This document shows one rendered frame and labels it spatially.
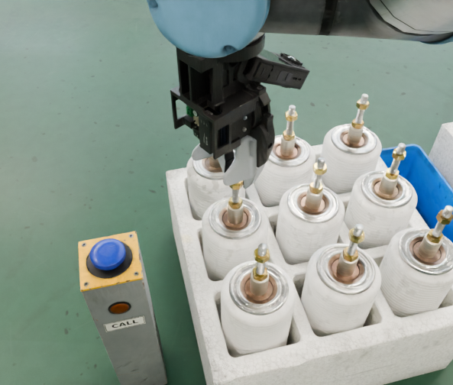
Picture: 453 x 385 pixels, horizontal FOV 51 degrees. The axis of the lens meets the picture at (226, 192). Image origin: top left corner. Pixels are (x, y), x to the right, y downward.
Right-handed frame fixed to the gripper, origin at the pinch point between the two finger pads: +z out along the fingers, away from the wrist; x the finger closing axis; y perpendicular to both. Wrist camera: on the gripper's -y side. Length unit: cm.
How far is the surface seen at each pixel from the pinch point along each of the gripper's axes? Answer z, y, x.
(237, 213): 7.1, 1.1, 1.0
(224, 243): 9.7, 4.6, 2.0
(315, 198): 7.0, -9.0, 6.4
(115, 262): 1.6, 19.5, 0.3
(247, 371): 16.5, 12.6, 15.2
